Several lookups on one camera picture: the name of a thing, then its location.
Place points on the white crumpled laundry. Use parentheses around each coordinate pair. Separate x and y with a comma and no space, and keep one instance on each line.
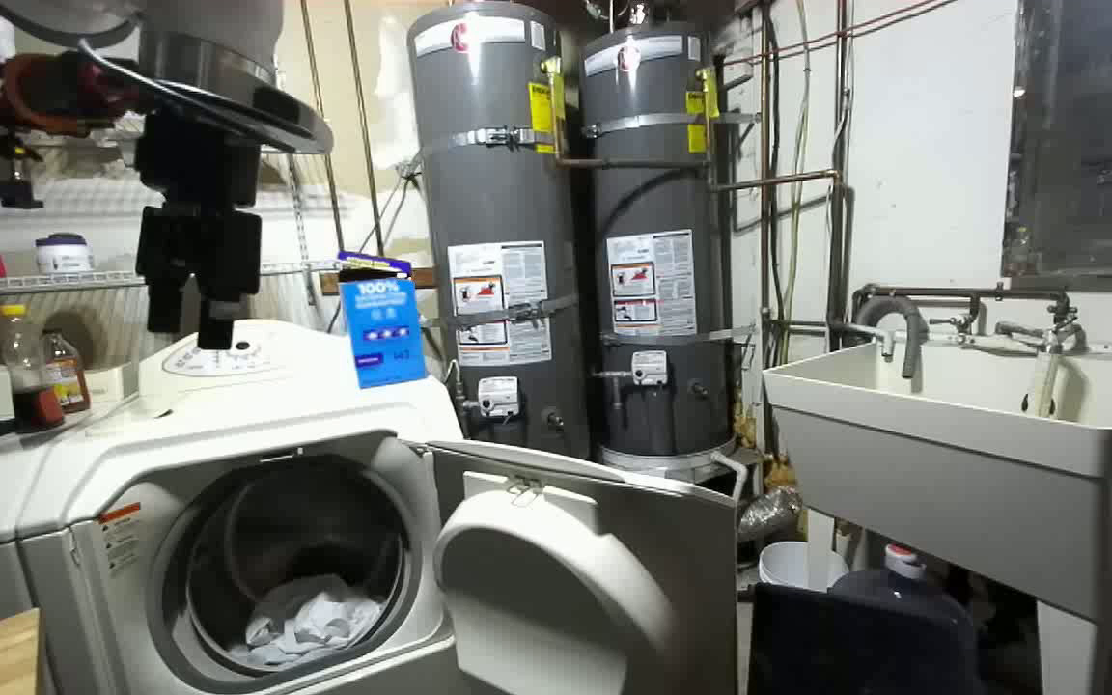
(311,625)

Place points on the silver foil duct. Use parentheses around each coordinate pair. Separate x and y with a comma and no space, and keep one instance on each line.
(771,515)

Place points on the grey water heater tank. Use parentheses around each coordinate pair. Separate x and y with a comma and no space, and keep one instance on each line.
(653,179)
(491,196)

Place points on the white front-load washing machine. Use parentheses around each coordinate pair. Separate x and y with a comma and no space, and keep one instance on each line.
(260,411)

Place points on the amber bottle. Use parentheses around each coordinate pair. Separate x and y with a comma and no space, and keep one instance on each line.
(61,376)

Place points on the clear bottle yellow cap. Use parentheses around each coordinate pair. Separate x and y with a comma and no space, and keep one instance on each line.
(23,369)

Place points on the blue detergent box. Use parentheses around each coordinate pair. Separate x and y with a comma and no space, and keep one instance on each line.
(382,331)

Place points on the white jar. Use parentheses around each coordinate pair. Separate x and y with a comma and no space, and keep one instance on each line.
(61,253)

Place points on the white utility sink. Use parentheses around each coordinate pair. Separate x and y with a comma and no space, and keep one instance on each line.
(967,505)

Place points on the white table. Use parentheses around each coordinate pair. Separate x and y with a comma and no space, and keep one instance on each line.
(657,567)

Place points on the metal sink faucet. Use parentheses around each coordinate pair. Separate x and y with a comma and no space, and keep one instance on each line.
(1055,335)

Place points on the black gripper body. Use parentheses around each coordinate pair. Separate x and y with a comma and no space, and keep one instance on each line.
(202,244)

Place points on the white plastic bucket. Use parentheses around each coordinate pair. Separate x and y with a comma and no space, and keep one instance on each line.
(789,560)

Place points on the wooden bench top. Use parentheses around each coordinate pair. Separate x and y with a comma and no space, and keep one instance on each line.
(13,657)

